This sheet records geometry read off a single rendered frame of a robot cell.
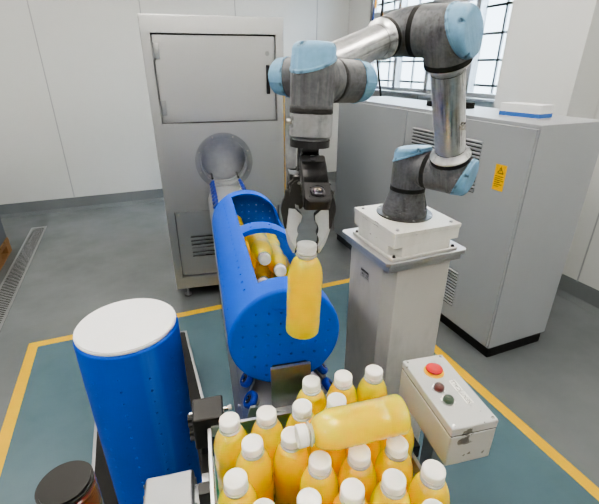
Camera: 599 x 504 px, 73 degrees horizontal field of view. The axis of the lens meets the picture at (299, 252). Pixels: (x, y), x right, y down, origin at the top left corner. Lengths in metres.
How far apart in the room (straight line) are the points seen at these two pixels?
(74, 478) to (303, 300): 0.44
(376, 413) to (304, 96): 0.55
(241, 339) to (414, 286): 0.66
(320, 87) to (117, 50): 5.22
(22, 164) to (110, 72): 1.56
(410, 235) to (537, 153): 1.26
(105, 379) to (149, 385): 0.11
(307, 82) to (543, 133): 1.85
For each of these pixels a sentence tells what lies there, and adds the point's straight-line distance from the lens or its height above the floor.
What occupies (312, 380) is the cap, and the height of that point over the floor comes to 1.10.
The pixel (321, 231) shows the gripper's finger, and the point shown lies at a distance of 0.76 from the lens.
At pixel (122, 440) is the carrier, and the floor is 0.73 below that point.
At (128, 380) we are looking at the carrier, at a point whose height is 0.94.
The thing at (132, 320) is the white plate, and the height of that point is 1.04.
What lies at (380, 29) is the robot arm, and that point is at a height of 1.79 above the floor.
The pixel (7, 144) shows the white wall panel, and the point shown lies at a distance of 6.07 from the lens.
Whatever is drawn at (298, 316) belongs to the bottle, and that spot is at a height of 1.26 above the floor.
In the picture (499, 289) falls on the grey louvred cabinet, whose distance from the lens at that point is 2.67.
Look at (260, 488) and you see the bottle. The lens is 0.84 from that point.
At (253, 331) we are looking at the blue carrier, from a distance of 1.00.
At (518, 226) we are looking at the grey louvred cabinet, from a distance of 2.53.
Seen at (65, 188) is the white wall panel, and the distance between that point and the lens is 6.09.
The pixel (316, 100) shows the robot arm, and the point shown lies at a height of 1.66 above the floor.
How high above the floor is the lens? 1.71
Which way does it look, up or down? 25 degrees down
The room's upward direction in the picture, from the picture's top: straight up
